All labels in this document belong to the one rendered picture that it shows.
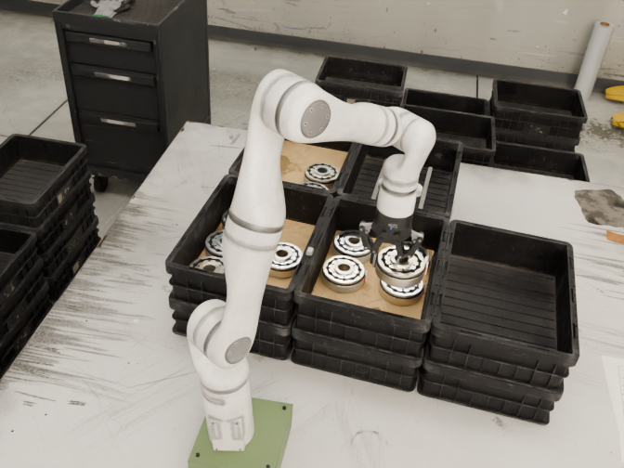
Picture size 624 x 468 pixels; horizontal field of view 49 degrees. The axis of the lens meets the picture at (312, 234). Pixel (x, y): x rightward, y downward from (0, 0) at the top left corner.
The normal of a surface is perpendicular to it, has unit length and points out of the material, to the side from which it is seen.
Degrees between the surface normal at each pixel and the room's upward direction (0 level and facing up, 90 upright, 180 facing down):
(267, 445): 4
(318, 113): 86
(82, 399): 0
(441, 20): 90
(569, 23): 90
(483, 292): 0
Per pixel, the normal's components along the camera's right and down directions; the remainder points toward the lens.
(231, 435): -0.02, 0.62
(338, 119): 0.75, 0.40
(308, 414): 0.06, -0.79
